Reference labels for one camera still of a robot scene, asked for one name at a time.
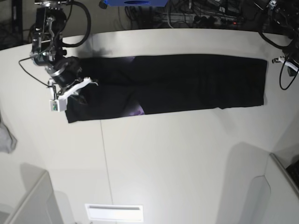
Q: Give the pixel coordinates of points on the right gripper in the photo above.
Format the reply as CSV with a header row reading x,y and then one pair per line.
x,y
66,73

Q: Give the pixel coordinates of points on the black T-shirt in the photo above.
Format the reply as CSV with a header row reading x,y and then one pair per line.
x,y
144,85

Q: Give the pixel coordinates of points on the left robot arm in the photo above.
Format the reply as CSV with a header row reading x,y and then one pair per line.
x,y
285,21

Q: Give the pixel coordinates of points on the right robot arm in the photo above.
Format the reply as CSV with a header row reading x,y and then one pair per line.
x,y
49,51

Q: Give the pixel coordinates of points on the blue box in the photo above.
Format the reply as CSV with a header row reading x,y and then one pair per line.
x,y
121,3

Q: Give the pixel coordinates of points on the grey cloth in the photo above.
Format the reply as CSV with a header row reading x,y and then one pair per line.
x,y
7,140

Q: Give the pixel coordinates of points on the black keyboard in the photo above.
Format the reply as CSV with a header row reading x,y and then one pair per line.
x,y
293,171

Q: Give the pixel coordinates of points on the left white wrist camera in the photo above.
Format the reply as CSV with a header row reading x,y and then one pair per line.
x,y
292,67

